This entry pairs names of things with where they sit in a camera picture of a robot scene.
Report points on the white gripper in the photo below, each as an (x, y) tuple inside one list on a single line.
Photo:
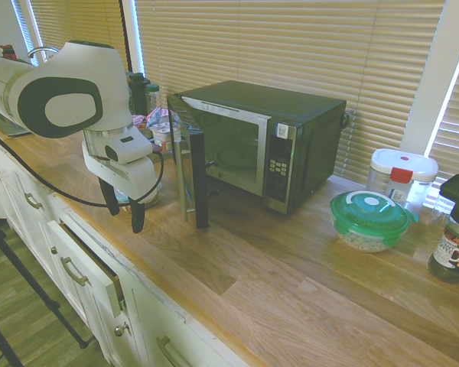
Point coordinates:
[(128, 172)]

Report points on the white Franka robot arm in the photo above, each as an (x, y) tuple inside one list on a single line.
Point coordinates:
[(69, 95)]

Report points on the black stainless microwave oven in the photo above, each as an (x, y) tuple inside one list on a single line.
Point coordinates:
[(267, 141)]

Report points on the glass jar behind gripper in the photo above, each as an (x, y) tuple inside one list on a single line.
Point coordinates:
[(145, 197)]

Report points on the white half-open drawer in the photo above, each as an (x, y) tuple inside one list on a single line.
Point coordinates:
[(86, 267)]

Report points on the yogurt cup multipack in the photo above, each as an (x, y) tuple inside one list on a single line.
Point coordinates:
[(162, 128)]

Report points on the white kitchen cabinet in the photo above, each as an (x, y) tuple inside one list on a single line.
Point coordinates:
[(61, 275)]

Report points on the clear jar green lid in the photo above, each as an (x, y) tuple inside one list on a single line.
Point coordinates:
[(153, 99)]

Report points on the dark tall bottle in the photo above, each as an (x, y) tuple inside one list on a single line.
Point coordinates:
[(139, 93)]

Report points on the small beige window blind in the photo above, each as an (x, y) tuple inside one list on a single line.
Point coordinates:
[(80, 26)]

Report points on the round green lidded food container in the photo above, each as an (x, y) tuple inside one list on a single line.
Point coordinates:
[(371, 221)]

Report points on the clear square container white lid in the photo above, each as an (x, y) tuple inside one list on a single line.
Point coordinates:
[(403, 176)]

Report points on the instant coffee jar black lid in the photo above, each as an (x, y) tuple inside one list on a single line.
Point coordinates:
[(453, 233)]

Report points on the narrow beige window blind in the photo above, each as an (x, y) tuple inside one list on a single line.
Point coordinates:
[(455, 130)]

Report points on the black camera tripod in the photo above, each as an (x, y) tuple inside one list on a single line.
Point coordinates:
[(19, 283)]

